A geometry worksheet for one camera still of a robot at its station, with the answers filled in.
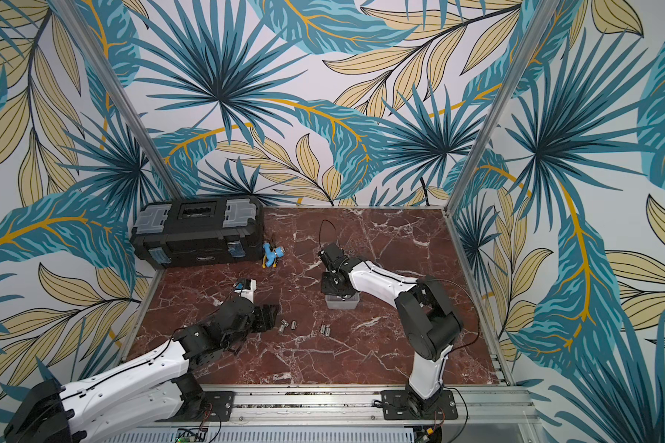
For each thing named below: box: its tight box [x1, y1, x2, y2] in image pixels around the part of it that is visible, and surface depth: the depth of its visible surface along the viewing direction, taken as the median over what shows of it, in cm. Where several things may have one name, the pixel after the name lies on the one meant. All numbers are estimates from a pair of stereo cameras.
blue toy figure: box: [261, 242, 286, 269], surface depth 103 cm
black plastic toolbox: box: [129, 195, 266, 269], surface depth 94 cm
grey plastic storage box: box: [325, 291, 361, 311], surface depth 92 cm
